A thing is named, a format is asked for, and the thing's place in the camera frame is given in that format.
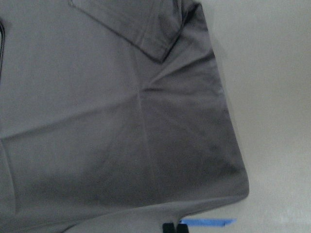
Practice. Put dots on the dark brown t-shirt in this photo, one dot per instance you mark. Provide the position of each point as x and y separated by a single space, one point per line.
113 117

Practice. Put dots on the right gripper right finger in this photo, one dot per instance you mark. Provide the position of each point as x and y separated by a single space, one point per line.
182 228

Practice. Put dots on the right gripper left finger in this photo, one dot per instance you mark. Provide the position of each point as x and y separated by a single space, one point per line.
168 228

